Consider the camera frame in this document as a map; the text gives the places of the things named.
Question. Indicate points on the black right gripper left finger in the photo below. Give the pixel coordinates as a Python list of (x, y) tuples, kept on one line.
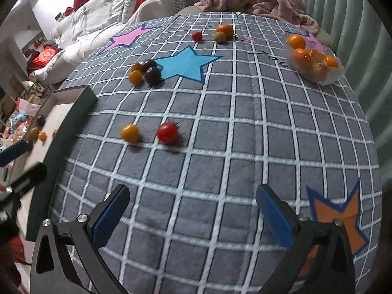
[(92, 234)]

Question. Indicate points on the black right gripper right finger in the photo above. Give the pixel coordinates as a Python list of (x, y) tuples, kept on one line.
[(290, 233)]

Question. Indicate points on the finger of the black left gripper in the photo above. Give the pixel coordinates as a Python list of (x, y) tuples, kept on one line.
[(30, 178), (13, 152)]

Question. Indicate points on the dark red plum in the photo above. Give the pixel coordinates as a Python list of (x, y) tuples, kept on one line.
[(29, 145)]

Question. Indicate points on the tan round fruit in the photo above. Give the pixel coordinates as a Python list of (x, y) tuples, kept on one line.
[(34, 133)]

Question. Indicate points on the yellow orange round fruit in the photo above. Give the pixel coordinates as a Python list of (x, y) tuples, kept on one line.
[(42, 136)]

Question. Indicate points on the left hand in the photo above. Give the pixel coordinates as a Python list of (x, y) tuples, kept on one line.
[(10, 276)]

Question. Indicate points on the small dark fruit in box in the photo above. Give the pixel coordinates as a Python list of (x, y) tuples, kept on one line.
[(41, 120)]

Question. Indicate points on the pile of snack packets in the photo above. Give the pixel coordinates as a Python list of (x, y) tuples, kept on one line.
[(18, 112)]

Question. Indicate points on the dark grey shallow box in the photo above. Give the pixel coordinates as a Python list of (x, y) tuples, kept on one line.
[(65, 110)]

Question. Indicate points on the orange kumquat on cloth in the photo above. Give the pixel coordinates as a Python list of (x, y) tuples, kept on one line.
[(130, 133)]

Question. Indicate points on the red cushion at sofa end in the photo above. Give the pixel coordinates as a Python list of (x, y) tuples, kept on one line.
[(39, 60)]

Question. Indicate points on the red cherry tomato with stem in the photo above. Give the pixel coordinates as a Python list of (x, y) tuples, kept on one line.
[(168, 133)]

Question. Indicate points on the orange kumquat plums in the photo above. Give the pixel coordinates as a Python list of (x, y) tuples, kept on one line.
[(135, 77), (137, 67)]

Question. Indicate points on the grey checked tablecloth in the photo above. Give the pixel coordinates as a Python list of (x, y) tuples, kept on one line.
[(245, 118)]

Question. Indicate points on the white covered sofa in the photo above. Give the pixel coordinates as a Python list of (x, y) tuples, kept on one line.
[(90, 27)]

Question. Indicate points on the clear glass fruit bowl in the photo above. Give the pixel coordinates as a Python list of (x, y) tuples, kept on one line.
[(316, 62)]

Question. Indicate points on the orange on bowl top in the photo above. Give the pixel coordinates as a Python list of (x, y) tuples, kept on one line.
[(296, 41)]

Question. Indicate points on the tan fruit at far table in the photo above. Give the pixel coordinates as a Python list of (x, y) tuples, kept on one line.
[(220, 37)]

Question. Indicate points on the small red tomato far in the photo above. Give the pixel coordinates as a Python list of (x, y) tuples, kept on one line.
[(197, 36)]

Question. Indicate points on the green curtain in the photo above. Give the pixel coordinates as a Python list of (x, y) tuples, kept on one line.
[(363, 44)]

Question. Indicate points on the pink blanket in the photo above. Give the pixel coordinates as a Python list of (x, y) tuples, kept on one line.
[(260, 0)]

